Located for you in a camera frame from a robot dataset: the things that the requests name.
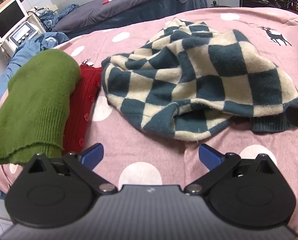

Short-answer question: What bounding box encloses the white machine with knobs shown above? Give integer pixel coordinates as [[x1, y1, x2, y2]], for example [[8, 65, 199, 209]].
[[0, 11, 47, 55]]

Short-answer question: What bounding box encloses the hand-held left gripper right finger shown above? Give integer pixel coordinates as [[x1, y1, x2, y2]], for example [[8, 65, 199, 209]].
[[185, 143, 278, 195]]

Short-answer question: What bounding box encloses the checkered teal and cream sweater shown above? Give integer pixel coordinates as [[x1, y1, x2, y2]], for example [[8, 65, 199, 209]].
[[101, 17, 298, 142]]

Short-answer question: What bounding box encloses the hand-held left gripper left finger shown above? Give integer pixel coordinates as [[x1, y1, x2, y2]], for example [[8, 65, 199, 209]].
[[26, 143, 117, 195]]

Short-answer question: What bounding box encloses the red knit cardigan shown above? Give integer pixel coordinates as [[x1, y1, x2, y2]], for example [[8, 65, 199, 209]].
[[62, 64, 104, 155]]

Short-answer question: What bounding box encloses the dark grey bed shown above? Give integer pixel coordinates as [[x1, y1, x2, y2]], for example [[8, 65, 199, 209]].
[[51, 0, 208, 34]]

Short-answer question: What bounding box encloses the blue denim clothes pile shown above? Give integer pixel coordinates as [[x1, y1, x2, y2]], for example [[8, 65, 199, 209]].
[[39, 4, 80, 32]]

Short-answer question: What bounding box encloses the white monitor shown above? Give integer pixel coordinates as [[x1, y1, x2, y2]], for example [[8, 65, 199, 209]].
[[0, 0, 28, 42]]

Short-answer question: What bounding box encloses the light blue cloth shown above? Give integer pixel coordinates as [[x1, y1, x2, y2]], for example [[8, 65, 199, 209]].
[[0, 31, 70, 112]]

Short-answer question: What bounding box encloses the green knit sweater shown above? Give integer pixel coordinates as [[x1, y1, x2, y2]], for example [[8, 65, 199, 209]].
[[0, 49, 81, 166]]

